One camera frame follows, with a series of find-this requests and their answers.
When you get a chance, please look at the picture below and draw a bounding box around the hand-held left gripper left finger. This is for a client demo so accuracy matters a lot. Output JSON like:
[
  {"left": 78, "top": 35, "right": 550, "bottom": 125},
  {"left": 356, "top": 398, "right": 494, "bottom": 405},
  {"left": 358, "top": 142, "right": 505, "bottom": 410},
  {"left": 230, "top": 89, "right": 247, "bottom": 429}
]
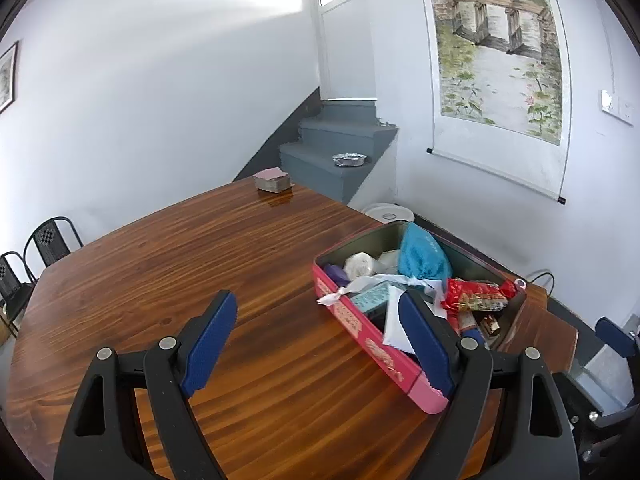
[{"left": 54, "top": 289, "right": 238, "bottom": 480}]

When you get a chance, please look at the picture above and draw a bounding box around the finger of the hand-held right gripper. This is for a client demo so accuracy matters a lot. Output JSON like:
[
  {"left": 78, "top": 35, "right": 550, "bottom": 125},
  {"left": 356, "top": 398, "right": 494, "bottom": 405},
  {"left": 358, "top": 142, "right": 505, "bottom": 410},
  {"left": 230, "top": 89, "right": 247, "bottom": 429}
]
[
  {"left": 552, "top": 370, "right": 640, "bottom": 431},
  {"left": 595, "top": 316, "right": 640, "bottom": 358}
]

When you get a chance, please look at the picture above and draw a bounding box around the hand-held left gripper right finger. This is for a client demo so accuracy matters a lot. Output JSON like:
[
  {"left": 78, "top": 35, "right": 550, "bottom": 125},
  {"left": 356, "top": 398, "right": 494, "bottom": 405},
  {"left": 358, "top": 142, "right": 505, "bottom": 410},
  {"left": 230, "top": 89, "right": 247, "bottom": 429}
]
[{"left": 398, "top": 290, "right": 581, "bottom": 480}]

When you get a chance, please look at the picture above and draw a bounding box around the white packet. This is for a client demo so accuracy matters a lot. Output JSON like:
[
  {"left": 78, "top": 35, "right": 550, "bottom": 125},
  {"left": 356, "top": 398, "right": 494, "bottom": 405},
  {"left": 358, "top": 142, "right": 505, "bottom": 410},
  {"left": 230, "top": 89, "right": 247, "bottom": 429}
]
[{"left": 382, "top": 285, "right": 448, "bottom": 356}]

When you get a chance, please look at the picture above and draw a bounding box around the pink tin box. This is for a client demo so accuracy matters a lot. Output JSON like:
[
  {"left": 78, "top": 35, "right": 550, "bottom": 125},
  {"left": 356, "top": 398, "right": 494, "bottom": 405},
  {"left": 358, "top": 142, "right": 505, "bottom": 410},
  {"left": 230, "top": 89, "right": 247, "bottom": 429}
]
[{"left": 312, "top": 220, "right": 528, "bottom": 415}]

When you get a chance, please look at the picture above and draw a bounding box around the navy blue tube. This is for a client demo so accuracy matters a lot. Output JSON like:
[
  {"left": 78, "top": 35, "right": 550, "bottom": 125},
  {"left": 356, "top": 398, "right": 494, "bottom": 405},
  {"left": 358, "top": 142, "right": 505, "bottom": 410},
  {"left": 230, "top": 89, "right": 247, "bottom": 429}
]
[{"left": 460, "top": 325, "right": 488, "bottom": 348}]

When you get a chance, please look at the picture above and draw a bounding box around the red snack packet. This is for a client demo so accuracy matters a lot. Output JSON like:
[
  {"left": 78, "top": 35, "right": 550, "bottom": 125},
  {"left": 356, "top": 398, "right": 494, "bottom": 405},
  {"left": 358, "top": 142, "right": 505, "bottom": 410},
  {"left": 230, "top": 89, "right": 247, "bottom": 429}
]
[{"left": 441, "top": 277, "right": 518, "bottom": 313}]

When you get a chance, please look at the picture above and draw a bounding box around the light teal carton box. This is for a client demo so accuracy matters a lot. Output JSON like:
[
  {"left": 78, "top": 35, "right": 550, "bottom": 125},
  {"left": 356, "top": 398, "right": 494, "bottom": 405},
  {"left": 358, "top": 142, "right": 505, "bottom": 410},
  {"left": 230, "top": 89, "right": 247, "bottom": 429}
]
[{"left": 349, "top": 282, "right": 396, "bottom": 316}]

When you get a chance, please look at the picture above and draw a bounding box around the teal drawstring pouch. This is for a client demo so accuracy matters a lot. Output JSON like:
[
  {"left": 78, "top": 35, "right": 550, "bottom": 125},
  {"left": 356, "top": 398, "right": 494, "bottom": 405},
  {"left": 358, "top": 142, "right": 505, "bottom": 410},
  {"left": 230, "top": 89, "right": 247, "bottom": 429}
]
[{"left": 316, "top": 221, "right": 453, "bottom": 311}]

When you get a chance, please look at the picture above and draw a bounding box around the white plastic bag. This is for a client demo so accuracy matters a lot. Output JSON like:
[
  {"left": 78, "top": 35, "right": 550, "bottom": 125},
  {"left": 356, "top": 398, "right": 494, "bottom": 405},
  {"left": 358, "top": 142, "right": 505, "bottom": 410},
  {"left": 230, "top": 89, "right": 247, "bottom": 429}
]
[{"left": 344, "top": 252, "right": 383, "bottom": 281}]

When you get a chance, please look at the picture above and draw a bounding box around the wooden desk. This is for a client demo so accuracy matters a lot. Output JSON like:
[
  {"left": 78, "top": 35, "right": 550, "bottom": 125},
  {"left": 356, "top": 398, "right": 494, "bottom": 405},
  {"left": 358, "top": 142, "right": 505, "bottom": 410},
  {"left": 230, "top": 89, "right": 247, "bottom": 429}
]
[{"left": 5, "top": 177, "right": 581, "bottom": 480}]

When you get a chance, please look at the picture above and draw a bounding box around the white round appliance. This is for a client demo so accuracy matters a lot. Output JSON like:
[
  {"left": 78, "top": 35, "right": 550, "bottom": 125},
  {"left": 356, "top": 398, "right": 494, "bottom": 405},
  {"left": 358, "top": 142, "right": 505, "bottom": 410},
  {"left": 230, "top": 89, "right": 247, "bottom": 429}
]
[{"left": 362, "top": 202, "right": 416, "bottom": 224}]

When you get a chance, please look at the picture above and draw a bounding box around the small pink-topped box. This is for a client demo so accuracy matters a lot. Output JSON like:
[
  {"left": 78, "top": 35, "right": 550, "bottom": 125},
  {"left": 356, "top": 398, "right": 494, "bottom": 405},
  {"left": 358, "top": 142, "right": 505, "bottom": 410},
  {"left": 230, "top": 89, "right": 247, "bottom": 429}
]
[{"left": 252, "top": 166, "right": 293, "bottom": 194}]

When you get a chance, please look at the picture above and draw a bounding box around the black metal chair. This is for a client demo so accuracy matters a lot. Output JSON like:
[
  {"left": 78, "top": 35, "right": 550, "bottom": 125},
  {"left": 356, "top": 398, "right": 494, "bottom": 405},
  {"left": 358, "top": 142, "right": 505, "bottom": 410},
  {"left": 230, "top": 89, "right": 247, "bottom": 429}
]
[
  {"left": 0, "top": 251, "right": 38, "bottom": 341},
  {"left": 22, "top": 216, "right": 85, "bottom": 281}
]

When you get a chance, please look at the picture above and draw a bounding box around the grey staircase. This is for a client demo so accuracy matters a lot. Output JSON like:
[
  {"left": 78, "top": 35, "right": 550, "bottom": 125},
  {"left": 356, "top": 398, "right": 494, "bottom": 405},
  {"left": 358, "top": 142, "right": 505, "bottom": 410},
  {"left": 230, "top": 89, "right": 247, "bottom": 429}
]
[{"left": 277, "top": 100, "right": 399, "bottom": 206}]

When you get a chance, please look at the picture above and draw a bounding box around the hanging scroll painting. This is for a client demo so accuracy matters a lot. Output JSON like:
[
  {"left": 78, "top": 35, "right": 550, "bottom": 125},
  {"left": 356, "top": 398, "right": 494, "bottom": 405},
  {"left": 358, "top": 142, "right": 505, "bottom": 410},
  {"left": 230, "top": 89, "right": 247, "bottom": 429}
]
[{"left": 415, "top": 0, "right": 573, "bottom": 206}]

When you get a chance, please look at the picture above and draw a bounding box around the white door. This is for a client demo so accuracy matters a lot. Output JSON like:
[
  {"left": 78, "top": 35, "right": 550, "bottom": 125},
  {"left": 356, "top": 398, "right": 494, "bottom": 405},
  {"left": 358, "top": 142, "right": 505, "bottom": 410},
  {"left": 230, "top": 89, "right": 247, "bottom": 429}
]
[{"left": 305, "top": 0, "right": 378, "bottom": 103}]

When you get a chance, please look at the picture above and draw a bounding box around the grey cable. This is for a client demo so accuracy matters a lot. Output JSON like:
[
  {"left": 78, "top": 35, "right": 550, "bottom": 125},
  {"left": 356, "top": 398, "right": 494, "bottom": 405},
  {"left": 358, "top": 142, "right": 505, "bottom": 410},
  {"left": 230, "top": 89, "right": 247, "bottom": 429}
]
[{"left": 525, "top": 270, "right": 556, "bottom": 301}]

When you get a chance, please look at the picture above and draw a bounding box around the white wall switch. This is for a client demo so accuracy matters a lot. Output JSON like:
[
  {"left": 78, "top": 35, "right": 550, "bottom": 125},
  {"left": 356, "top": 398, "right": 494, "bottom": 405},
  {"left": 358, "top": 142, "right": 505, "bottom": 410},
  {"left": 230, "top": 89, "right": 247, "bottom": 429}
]
[{"left": 600, "top": 89, "right": 636, "bottom": 126}]

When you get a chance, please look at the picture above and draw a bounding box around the framed wall picture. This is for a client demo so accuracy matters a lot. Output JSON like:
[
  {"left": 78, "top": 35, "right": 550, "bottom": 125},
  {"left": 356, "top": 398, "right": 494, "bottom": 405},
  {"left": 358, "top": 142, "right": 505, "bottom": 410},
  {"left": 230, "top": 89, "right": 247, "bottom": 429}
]
[{"left": 0, "top": 41, "right": 20, "bottom": 113}]

